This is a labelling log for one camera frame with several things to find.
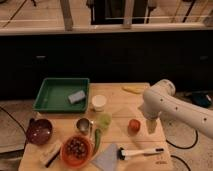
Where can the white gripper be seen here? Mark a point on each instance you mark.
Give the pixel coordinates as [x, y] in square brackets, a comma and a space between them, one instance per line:
[151, 114]

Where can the red apple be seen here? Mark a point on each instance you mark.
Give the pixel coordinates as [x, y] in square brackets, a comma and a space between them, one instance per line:
[134, 125]

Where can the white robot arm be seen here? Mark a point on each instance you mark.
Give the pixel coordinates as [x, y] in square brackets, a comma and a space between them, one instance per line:
[159, 98]

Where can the green plastic cup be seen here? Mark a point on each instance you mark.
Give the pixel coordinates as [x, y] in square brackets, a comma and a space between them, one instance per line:
[104, 120]

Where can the white paper cup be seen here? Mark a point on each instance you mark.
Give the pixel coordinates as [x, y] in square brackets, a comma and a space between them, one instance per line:
[99, 102]

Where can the small metal cup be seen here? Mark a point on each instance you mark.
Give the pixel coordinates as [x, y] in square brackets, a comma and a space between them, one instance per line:
[83, 125]

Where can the yellow banana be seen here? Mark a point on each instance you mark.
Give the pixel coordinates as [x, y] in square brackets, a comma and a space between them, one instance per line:
[133, 90]

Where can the blue grey cloth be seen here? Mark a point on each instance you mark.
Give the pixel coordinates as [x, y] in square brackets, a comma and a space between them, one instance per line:
[107, 160]

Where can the green chili pepper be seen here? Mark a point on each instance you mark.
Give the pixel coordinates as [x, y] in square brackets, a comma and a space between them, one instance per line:
[97, 140]

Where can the dark blue floor object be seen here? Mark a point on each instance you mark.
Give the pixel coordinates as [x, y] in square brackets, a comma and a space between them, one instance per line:
[201, 99]

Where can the metal spoon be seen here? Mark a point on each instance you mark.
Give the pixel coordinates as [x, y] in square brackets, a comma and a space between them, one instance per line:
[91, 129]

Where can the blue grey sponge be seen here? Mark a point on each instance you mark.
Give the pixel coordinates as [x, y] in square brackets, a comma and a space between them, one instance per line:
[76, 97]

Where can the orange bowl with nuts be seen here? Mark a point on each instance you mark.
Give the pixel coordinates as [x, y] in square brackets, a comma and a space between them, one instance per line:
[76, 152]

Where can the green plastic tray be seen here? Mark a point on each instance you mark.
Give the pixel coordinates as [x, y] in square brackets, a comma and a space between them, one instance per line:
[53, 96]

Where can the purple bowl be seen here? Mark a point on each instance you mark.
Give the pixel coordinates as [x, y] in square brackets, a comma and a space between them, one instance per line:
[39, 131]

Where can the white handled brush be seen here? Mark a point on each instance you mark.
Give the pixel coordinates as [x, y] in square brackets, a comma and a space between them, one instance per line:
[123, 154]

